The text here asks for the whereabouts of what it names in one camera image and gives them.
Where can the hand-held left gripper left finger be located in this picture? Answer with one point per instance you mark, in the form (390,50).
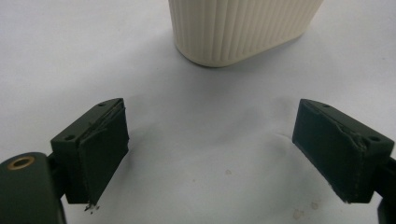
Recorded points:
(96,155)

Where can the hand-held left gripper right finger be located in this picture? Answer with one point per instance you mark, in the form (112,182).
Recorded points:
(336,155)

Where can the cream ribbed pump bottle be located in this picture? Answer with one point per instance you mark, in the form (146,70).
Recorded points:
(243,31)

